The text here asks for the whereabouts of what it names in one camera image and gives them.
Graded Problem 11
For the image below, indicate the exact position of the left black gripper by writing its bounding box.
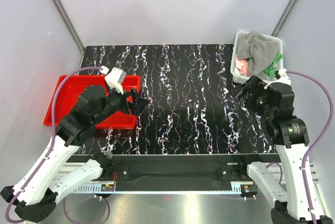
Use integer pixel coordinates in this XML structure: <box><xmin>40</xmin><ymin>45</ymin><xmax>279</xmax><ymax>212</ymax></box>
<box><xmin>93</xmin><ymin>84</ymin><xmax>150</xmax><ymax>125</ymax></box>

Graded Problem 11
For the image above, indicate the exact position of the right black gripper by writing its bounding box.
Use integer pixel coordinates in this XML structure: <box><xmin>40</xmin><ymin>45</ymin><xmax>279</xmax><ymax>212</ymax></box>
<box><xmin>231</xmin><ymin>74</ymin><xmax>273</xmax><ymax>119</ymax></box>

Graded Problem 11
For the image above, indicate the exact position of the grey towel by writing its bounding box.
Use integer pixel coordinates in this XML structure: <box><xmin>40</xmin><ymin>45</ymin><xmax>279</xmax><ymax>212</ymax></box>
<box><xmin>236</xmin><ymin>32</ymin><xmax>280</xmax><ymax>76</ymax></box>

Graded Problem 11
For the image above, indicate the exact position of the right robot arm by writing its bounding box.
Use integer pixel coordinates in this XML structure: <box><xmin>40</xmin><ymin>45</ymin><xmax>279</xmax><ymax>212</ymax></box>
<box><xmin>232</xmin><ymin>75</ymin><xmax>333</xmax><ymax>223</ymax></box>

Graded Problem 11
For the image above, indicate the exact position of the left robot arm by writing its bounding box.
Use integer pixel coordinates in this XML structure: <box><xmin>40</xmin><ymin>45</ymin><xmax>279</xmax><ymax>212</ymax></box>
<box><xmin>1</xmin><ymin>85</ymin><xmax>149</xmax><ymax>223</ymax></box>

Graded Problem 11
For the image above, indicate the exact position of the white plastic basket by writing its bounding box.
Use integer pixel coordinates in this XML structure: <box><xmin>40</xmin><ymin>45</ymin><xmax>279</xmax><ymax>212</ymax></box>
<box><xmin>230</xmin><ymin>31</ymin><xmax>283</xmax><ymax>84</ymax></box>

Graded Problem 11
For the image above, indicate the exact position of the pink towel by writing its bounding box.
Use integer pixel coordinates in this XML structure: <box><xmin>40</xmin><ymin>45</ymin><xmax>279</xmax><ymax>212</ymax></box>
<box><xmin>234</xmin><ymin>54</ymin><xmax>249</xmax><ymax>76</ymax></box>

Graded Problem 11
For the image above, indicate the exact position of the green towel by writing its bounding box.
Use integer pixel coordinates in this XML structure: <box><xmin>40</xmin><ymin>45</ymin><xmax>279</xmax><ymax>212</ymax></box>
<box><xmin>263</xmin><ymin>53</ymin><xmax>283</xmax><ymax>81</ymax></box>

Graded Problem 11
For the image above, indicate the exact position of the red plastic tray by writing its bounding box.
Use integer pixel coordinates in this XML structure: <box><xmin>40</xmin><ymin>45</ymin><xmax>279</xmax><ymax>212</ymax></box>
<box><xmin>43</xmin><ymin>75</ymin><xmax>141</xmax><ymax>130</ymax></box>

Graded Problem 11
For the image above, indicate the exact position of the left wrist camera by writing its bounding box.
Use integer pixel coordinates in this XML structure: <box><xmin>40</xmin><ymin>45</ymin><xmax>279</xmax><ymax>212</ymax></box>
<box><xmin>105</xmin><ymin>67</ymin><xmax>126</xmax><ymax>94</ymax></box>

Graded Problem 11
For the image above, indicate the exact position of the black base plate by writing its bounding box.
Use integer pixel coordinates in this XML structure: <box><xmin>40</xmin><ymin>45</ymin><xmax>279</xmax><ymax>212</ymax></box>
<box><xmin>83</xmin><ymin>154</ymin><xmax>283</xmax><ymax>192</ymax></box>

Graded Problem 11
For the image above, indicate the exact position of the left aluminium frame post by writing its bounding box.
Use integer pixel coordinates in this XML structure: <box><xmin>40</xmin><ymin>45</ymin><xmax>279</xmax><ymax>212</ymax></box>
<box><xmin>36</xmin><ymin>0</ymin><xmax>86</xmax><ymax>54</ymax></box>

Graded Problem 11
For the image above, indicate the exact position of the aluminium frame post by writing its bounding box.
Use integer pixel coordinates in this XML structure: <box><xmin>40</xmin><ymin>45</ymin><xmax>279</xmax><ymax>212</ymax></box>
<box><xmin>271</xmin><ymin>0</ymin><xmax>298</xmax><ymax>37</ymax></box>
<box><xmin>36</xmin><ymin>0</ymin><xmax>86</xmax><ymax>54</ymax></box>

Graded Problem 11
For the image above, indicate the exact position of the right aluminium frame post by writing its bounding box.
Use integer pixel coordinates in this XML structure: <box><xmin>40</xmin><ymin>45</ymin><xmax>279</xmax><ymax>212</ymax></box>
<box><xmin>271</xmin><ymin>0</ymin><xmax>298</xmax><ymax>37</ymax></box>

